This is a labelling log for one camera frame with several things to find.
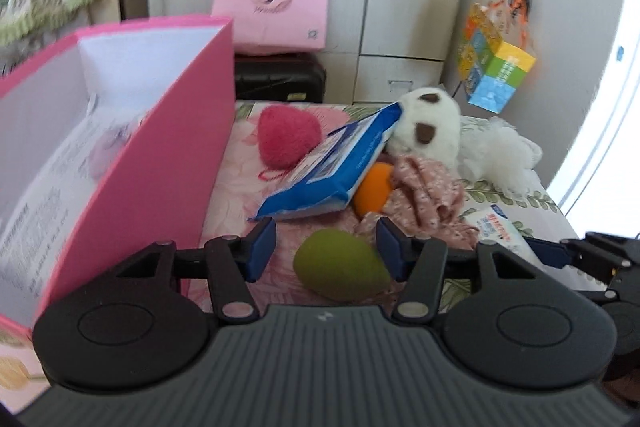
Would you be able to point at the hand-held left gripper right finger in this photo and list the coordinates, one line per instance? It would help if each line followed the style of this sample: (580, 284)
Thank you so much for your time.
(389, 243)

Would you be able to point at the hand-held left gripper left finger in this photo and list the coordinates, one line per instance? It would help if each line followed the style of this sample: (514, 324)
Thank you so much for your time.
(261, 243)

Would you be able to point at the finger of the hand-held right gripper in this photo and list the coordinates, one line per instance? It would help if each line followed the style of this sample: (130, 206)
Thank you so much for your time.
(549, 252)

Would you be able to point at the orange plush ball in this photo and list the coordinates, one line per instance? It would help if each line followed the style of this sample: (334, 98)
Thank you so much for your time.
(372, 194)

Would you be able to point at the green pear plush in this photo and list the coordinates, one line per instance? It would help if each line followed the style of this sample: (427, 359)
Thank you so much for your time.
(340, 264)

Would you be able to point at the white plush dog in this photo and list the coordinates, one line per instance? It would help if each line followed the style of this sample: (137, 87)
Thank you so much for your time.
(430, 127)

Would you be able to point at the pink storage box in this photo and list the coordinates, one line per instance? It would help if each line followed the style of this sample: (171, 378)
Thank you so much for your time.
(165, 142)

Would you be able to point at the small white tissue packet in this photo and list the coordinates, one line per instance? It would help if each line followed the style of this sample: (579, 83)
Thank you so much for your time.
(500, 232)

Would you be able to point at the pink floral cloth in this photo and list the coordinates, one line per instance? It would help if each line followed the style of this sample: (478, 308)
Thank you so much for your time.
(425, 194)

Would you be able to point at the blue wet wipes packet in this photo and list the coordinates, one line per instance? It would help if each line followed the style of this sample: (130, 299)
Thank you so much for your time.
(330, 172)

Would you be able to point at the pink heart plush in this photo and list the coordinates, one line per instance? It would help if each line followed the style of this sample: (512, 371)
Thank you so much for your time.
(287, 134)

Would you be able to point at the black suitcase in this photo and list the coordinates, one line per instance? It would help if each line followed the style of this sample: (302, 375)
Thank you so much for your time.
(280, 79)

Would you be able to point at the colourful hanging gift bag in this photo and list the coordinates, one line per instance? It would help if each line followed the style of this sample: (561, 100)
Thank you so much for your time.
(492, 62)

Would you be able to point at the white printed plastic bag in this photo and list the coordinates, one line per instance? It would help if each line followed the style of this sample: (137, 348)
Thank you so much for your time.
(45, 202)

